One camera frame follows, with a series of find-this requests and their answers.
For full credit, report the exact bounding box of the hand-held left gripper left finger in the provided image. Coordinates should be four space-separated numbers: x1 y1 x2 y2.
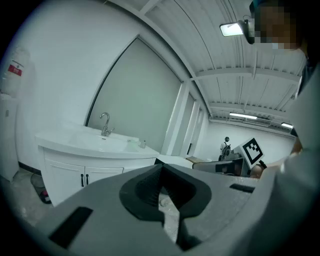
119 163 165 228

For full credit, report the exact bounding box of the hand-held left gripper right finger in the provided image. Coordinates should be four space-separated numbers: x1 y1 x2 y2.
161 163 213 252

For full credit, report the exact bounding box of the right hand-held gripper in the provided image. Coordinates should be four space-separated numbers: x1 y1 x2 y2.
192 137 268 178

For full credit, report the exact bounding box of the person's right forearm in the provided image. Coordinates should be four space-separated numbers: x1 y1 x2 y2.
249 136 305 179

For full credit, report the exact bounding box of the white sink cabinet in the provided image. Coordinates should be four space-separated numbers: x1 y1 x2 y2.
37 144 158 207

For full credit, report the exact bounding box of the person's torso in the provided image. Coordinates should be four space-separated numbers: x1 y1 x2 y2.
259 57 320 256

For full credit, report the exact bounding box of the narrow grey window blind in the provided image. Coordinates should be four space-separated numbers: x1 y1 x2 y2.
179 93 197 155

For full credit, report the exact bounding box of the chrome faucet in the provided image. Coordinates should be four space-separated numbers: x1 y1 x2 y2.
99 112 115 137

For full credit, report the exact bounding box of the ceiling panel light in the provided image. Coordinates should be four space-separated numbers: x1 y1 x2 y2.
219 21 245 38

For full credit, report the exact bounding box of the person's head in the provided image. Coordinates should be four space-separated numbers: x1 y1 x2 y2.
249 0 311 53

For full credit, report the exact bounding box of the large wall mirror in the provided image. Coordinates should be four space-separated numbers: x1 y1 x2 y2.
86 34 183 156

